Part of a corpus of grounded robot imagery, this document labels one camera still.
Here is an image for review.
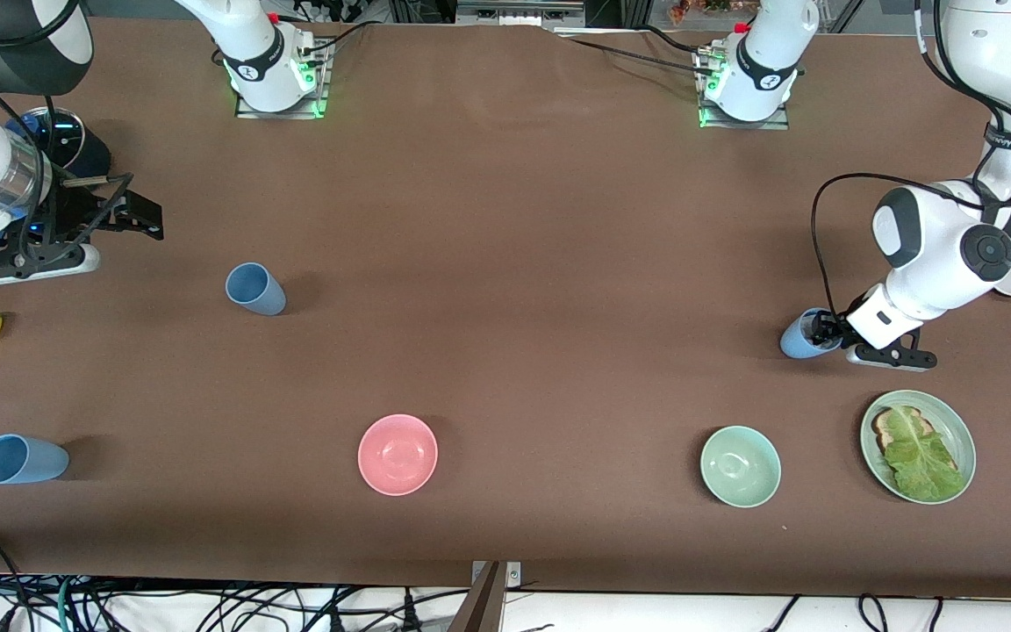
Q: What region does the green plate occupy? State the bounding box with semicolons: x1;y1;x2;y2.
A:
859;389;977;506

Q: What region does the small metal bracket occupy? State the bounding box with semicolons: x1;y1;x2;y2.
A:
470;561;523;587

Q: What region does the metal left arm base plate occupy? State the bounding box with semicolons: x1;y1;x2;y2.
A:
694;46;792;131

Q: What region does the green lettuce leaf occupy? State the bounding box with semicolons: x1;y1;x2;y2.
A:
883;408;967;503

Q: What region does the grey power strip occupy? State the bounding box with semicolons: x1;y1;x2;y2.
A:
455;0;587;27

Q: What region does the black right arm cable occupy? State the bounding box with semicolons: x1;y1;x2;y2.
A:
0;0;134;257

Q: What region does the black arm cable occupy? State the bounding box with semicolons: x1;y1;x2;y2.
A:
811;0;1011;327
0;0;134;257

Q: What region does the green bowl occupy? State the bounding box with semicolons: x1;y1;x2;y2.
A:
699;425;782;509

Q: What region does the blue saucepan with handle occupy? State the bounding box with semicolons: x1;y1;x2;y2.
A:
18;107;113;178

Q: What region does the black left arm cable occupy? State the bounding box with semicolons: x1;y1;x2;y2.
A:
811;0;1011;327

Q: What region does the brown table cover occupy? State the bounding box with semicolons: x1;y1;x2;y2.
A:
0;16;1011;600

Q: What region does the pink bowl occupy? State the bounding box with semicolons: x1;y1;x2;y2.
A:
357;413;439;497

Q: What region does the blue cup holding paper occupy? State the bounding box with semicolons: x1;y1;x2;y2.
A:
779;307;845;360

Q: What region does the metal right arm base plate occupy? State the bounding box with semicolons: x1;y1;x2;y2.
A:
235;37;331;120

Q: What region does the toast slice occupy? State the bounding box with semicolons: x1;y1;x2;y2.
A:
871;406;963;479

